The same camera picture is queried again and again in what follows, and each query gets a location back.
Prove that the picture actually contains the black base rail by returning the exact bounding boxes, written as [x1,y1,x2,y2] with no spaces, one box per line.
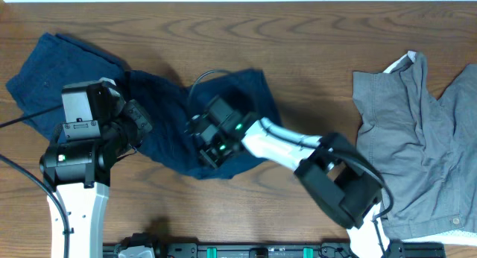
[102,233,446,258]

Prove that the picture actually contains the folded navy blue shorts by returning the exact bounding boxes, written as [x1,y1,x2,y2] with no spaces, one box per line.
[5,32,127,142]

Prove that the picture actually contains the grey shorts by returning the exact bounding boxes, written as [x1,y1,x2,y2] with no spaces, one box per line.
[353,51,476,245]

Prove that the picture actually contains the navy blue shorts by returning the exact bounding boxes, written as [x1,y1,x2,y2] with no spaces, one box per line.
[5,32,127,142]
[123,69,282,180]

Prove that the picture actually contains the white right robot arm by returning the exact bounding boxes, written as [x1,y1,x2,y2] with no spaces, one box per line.
[189,113,394,257]

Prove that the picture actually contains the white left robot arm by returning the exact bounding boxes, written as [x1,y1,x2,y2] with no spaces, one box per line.
[40,100,152,257]

